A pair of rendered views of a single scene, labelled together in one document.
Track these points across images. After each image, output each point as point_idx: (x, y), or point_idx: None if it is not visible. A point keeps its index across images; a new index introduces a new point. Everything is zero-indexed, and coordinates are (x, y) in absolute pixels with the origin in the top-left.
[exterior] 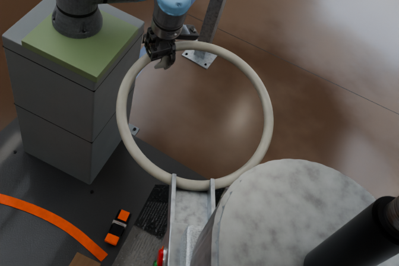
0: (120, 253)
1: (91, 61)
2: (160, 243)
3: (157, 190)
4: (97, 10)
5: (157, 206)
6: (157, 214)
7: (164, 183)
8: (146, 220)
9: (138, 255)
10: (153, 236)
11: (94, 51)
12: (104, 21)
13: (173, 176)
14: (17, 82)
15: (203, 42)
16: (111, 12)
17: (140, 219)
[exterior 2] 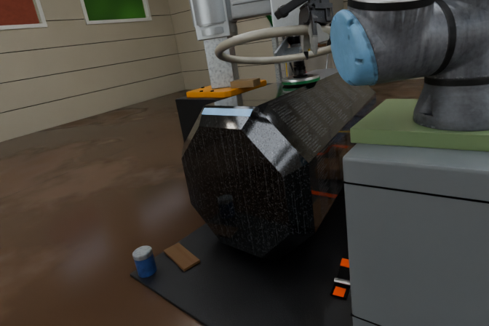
0: (332, 134)
1: (401, 102)
2: (305, 116)
3: (306, 156)
4: (424, 84)
5: (307, 142)
6: (307, 136)
7: (299, 167)
8: (314, 139)
9: (319, 123)
10: (309, 124)
11: (404, 107)
12: (414, 124)
13: (300, 49)
14: None
15: (267, 28)
16: (418, 155)
17: (319, 145)
